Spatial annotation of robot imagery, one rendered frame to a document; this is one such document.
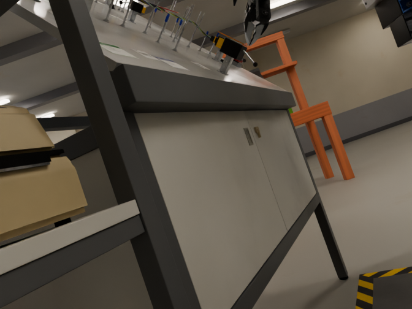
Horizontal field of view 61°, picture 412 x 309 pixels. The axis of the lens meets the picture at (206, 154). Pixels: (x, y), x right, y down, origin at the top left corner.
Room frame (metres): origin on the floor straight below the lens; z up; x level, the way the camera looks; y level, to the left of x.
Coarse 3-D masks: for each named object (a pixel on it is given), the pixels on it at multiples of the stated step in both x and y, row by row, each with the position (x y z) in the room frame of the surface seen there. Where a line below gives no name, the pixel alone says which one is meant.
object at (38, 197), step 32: (0, 128) 0.40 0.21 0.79; (32, 128) 0.44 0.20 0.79; (0, 160) 0.36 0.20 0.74; (32, 160) 0.39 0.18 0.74; (64, 160) 0.44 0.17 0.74; (0, 192) 0.35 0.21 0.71; (32, 192) 0.38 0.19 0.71; (64, 192) 0.42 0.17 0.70; (0, 224) 0.34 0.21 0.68; (32, 224) 0.38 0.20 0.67
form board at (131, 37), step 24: (24, 0) 0.68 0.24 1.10; (48, 24) 0.59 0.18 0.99; (96, 24) 0.83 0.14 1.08; (120, 24) 1.06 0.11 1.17; (144, 24) 1.47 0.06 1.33; (144, 48) 0.81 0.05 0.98; (168, 48) 1.03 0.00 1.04; (192, 48) 1.41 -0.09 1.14; (192, 72) 0.80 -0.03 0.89; (216, 72) 1.02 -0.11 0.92; (240, 72) 1.39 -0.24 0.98
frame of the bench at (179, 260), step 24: (72, 144) 0.61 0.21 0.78; (96, 144) 0.59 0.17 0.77; (144, 168) 0.57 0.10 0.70; (168, 216) 0.59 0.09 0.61; (168, 240) 0.57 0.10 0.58; (288, 240) 1.06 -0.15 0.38; (264, 264) 0.87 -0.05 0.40; (336, 264) 1.59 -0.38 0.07; (192, 288) 0.59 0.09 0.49; (264, 288) 0.82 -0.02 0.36
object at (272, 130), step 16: (256, 112) 1.18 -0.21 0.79; (272, 112) 1.36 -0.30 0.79; (256, 128) 1.11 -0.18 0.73; (272, 128) 1.29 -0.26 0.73; (288, 128) 1.50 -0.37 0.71; (256, 144) 1.09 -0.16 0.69; (272, 144) 1.23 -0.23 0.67; (288, 144) 1.42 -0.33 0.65; (272, 160) 1.17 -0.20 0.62; (288, 160) 1.34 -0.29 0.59; (304, 160) 1.57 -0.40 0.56; (272, 176) 1.12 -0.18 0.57; (288, 176) 1.28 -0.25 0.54; (304, 176) 1.48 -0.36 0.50; (288, 192) 1.22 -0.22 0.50; (304, 192) 1.40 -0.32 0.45; (288, 208) 1.16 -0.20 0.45; (304, 208) 1.32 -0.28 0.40; (288, 224) 1.11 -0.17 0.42
